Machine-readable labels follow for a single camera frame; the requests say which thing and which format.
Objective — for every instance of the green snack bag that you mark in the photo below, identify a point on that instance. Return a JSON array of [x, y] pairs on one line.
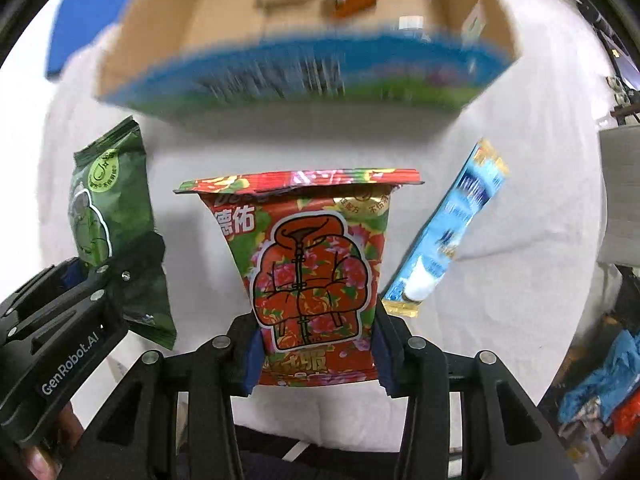
[[111, 215]]

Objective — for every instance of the open cardboard box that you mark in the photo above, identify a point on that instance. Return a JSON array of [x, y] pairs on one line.
[[175, 58]]

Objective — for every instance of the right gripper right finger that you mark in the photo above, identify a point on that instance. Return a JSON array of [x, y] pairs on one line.
[[467, 409]]

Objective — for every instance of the blue foam mat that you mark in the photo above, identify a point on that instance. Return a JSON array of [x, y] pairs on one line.
[[76, 24]]

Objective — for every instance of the blue plastic bag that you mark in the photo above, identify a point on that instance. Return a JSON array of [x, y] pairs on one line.
[[600, 393]]

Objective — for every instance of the grey table cloth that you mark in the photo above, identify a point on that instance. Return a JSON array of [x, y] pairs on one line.
[[522, 273]]

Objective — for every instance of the beige chair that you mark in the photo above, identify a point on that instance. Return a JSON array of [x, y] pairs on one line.
[[620, 168]]

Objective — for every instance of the light blue snack packet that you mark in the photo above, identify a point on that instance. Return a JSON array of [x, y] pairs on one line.
[[433, 250]]

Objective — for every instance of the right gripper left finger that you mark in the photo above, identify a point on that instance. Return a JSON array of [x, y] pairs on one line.
[[133, 435]]

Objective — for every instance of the red floral wipes pack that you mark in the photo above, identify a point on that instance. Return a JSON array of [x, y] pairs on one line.
[[308, 245]]

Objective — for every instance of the person left hand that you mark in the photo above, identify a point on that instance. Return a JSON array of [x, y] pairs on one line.
[[44, 460]]

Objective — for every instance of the dark wooden stool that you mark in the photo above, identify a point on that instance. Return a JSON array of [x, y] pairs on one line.
[[626, 101]]

